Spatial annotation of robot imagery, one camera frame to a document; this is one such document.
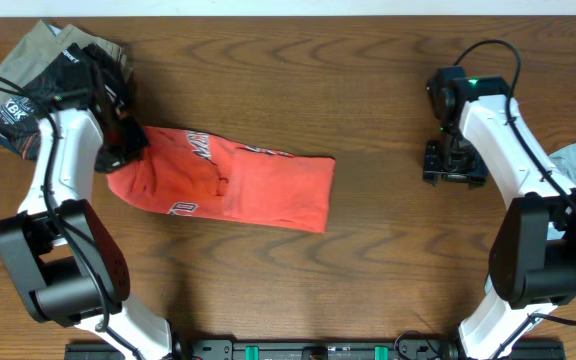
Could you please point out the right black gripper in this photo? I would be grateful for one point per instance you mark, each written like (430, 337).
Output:
(475, 176)

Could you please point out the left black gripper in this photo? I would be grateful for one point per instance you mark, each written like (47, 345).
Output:
(139, 141)

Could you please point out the red t-shirt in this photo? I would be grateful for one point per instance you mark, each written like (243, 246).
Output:
(195, 174)

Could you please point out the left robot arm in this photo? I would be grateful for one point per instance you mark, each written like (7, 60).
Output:
(64, 263)

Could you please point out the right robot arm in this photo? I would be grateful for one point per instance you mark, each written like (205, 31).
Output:
(532, 262)

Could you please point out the black patterned folded shirt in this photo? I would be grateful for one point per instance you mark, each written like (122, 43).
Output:
(70, 80)

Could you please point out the khaki folded garment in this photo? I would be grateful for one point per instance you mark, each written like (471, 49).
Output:
(39, 47)

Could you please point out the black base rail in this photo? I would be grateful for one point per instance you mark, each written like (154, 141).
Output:
(404, 348)

